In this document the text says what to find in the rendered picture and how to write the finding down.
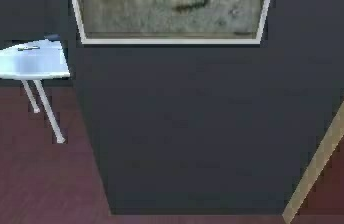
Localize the small dark flat object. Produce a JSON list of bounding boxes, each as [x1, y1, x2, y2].
[[17, 45, 41, 52]]

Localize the white framed wall picture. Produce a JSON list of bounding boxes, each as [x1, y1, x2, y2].
[[71, 0, 271, 46]]

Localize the tan wooden door frame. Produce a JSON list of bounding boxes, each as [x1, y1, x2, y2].
[[281, 63, 344, 224]]

